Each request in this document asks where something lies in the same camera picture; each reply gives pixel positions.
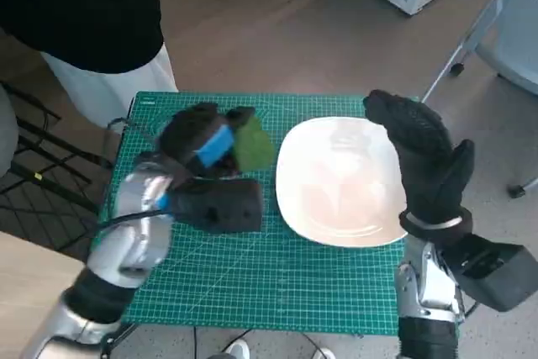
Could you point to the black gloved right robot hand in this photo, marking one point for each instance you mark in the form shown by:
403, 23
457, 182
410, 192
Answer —
428, 157

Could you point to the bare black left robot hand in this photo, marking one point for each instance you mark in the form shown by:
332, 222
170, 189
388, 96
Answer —
189, 132

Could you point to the red toy grapes with leaf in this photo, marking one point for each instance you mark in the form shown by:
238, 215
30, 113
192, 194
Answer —
254, 149

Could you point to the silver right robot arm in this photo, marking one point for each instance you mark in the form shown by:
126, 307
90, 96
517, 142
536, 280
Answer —
426, 291

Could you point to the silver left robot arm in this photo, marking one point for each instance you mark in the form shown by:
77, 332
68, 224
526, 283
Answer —
130, 245

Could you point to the white square plate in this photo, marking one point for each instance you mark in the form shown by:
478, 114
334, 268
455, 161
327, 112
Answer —
340, 182

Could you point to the light grey mesh chair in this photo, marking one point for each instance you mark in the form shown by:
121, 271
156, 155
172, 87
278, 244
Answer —
517, 39

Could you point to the green cutting mat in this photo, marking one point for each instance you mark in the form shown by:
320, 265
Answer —
260, 275

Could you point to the person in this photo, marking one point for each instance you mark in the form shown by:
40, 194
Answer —
80, 10

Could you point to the grey rounded object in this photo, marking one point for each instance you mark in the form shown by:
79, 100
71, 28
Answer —
7, 136

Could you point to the light wooden desk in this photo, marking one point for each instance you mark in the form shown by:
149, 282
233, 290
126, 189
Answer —
33, 291

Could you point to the white shoe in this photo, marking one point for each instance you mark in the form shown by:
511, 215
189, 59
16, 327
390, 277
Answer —
323, 354
238, 350

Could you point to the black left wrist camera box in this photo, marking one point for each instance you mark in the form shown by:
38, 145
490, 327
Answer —
223, 205

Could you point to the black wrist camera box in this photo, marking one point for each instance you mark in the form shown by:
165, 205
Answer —
496, 275
223, 205

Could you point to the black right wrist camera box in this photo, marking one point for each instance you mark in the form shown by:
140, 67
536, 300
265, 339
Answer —
496, 275

